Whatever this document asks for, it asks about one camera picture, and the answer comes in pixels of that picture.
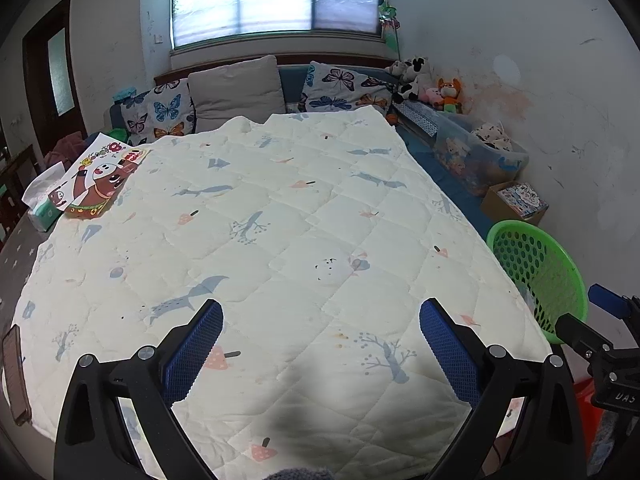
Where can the cartoon picture books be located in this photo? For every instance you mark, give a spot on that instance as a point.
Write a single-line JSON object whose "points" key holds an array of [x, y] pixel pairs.
{"points": [[522, 200]]}

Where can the red plastic stool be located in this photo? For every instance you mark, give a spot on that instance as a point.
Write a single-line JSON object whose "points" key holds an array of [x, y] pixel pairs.
{"points": [[585, 410]]}

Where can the orange fox plush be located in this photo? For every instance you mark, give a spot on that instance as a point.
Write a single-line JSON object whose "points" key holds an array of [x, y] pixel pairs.
{"points": [[449, 92]]}

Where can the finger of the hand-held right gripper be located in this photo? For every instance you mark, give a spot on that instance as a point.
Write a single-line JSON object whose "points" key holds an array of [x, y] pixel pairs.
{"points": [[582, 332], [607, 300]]}

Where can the blue sofa bed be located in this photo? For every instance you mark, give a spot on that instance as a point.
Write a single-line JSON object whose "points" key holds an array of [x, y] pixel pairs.
{"points": [[292, 85]]}

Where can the patterned flat box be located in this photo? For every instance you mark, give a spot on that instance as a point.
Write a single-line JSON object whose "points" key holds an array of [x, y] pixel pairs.
{"points": [[417, 117]]}

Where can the printed quilted blanket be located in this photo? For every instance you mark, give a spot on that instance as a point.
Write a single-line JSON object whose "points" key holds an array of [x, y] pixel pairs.
{"points": [[280, 220]]}

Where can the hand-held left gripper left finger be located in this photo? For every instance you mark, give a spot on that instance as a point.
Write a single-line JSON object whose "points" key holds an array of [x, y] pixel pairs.
{"points": [[192, 350]]}

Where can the cardboard box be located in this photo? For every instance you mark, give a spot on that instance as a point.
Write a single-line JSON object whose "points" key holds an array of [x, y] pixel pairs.
{"points": [[492, 207]]}

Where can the beige plush toy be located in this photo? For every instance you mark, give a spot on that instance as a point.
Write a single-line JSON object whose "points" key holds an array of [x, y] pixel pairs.
{"points": [[396, 69]]}

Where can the brown door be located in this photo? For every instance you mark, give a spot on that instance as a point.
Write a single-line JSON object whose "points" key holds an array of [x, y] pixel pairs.
{"points": [[42, 110]]}

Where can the window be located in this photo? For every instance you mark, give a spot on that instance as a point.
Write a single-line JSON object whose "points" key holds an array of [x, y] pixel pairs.
{"points": [[275, 0]]}

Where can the pink plush toy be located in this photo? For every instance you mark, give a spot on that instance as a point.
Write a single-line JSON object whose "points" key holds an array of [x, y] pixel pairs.
{"points": [[430, 96]]}

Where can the grey printed table cover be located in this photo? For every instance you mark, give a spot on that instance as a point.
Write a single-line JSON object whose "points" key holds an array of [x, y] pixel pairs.
{"points": [[20, 260]]}

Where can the person's right hand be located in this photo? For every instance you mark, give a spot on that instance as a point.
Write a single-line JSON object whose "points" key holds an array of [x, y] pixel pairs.
{"points": [[607, 435]]}

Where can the large butterfly-print pillow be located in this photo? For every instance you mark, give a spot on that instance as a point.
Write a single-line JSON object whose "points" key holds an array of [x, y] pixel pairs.
{"points": [[345, 87]]}

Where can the pink cloth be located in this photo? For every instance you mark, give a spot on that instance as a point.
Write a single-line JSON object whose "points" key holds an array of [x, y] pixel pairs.
{"points": [[65, 147]]}

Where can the clear storage bin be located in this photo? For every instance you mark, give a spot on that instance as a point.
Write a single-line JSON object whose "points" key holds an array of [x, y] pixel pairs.
{"points": [[470, 165]]}

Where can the grey pillow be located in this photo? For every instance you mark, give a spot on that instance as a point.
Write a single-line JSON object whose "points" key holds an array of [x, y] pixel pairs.
{"points": [[235, 95]]}

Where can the black and white cow plush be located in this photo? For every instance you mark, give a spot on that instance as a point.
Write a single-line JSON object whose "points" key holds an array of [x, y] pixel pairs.
{"points": [[412, 80]]}

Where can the white spotted cloth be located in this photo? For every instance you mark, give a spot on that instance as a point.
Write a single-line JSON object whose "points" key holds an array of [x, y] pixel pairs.
{"points": [[492, 135]]}

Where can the green plastic basket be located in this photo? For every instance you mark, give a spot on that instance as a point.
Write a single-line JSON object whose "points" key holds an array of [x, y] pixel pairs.
{"points": [[545, 270]]}

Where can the colourful pinwheel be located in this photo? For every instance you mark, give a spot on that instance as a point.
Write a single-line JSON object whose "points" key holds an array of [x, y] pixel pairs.
{"points": [[389, 15]]}

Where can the small butterfly-print pillow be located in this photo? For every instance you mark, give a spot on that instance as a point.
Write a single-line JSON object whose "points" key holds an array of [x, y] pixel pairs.
{"points": [[170, 110], [136, 122]]}

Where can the tissue pack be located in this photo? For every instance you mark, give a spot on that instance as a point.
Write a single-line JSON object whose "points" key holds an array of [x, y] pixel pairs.
{"points": [[42, 210]]}

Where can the smartphone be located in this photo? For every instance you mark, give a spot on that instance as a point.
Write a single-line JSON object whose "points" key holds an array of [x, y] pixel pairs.
{"points": [[14, 375]]}

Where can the person's left hand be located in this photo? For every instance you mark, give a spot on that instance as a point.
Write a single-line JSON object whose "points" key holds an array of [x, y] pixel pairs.
{"points": [[300, 475]]}

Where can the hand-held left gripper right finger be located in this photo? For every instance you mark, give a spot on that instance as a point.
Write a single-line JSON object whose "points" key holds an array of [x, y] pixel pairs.
{"points": [[450, 355]]}

